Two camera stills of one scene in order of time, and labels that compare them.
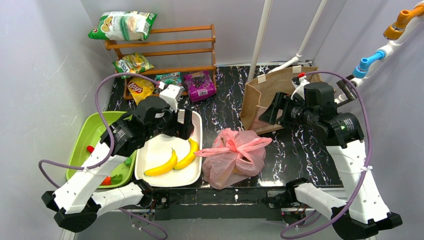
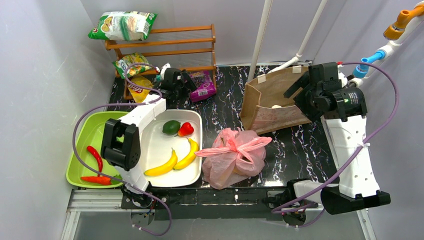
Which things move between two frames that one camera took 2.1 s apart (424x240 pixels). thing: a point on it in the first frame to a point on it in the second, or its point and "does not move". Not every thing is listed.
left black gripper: [185, 124] to [180, 84]
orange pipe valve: [395, 32] does not move
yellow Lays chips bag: [140, 88] does not move
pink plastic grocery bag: [234, 156] does not move
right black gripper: [278, 108] to [305, 91]
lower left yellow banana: [165, 168] does not move
